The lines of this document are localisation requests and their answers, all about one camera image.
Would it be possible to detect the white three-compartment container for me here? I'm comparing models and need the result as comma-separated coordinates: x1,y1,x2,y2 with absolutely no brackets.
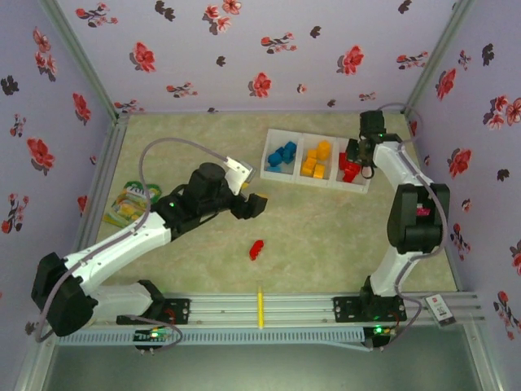
259,128,372,192

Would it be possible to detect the aluminium side rail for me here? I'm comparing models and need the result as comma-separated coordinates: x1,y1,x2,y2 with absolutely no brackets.
71,115,130,256

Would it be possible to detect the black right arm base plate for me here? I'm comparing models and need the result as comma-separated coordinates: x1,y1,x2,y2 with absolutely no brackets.
332,296,407,323

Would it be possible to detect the aluminium frame post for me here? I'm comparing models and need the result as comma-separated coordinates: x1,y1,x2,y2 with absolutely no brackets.
400,0,477,119
38,0,131,127

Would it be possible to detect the aluminium frame leg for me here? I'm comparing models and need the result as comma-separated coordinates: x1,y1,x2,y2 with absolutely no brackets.
463,323,506,391
14,325,58,391

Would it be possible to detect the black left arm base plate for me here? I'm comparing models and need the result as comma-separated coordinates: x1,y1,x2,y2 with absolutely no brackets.
116,298,191,326

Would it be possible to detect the yellow marker strip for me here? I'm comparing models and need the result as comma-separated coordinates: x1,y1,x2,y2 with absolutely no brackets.
256,280,265,330

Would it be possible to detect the green snack packet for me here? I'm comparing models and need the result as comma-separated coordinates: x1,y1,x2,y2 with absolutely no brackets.
102,182,163,227

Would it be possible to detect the aluminium front rail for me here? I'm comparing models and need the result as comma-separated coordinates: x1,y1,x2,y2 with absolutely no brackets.
40,292,485,327

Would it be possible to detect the left circuit board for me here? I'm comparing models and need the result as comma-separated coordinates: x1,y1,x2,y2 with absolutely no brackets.
134,328,174,351

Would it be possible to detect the right circuit board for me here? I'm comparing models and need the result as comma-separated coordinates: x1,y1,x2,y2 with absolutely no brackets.
364,324,398,351

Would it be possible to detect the white card with red mark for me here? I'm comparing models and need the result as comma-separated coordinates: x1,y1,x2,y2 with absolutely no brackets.
424,295,457,328

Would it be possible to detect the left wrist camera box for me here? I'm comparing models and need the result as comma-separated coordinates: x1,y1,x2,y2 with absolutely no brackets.
225,156,256,193

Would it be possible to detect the circuit board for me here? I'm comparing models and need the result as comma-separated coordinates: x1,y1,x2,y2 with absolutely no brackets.
364,324,398,351
134,328,174,351

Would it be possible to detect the grey slotted cable tray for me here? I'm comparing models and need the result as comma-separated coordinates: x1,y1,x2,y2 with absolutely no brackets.
55,328,366,346

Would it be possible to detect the grey left arm cable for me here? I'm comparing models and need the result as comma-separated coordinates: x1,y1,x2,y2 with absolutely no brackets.
35,137,235,351

